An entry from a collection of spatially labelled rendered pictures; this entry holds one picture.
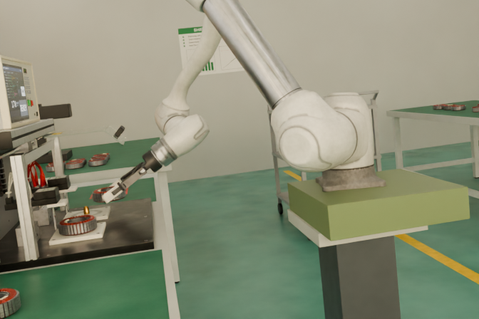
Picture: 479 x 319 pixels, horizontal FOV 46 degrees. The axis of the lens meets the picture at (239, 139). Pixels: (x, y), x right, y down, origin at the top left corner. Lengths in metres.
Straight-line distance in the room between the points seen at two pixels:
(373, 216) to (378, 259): 0.24
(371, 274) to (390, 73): 6.17
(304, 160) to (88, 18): 5.88
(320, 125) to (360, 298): 0.56
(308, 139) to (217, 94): 5.73
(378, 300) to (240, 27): 0.88
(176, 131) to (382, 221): 0.79
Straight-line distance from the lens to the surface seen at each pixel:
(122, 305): 1.21
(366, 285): 1.71
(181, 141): 1.91
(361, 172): 1.64
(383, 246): 1.70
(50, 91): 7.12
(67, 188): 1.96
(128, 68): 7.04
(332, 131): 1.43
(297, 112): 1.44
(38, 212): 1.99
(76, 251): 1.60
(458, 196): 1.59
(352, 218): 1.47
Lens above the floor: 1.18
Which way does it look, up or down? 6 degrees down
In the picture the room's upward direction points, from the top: 6 degrees counter-clockwise
